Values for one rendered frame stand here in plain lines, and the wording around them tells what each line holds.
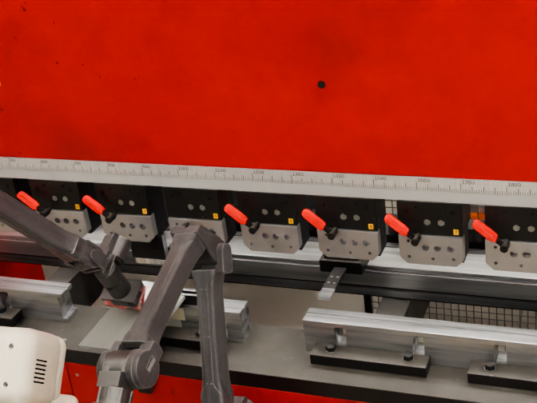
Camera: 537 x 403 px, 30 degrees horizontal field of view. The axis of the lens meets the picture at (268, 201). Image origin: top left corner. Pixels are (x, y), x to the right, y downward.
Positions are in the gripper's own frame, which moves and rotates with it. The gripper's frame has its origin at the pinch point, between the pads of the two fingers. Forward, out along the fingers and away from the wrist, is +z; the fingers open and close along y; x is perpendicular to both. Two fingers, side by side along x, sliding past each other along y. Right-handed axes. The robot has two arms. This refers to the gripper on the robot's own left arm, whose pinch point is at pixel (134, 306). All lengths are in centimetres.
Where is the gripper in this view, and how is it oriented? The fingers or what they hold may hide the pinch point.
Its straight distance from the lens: 268.1
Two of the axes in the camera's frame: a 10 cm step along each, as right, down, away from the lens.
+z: 2.8, 5.7, 7.7
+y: -9.2, -0.6, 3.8
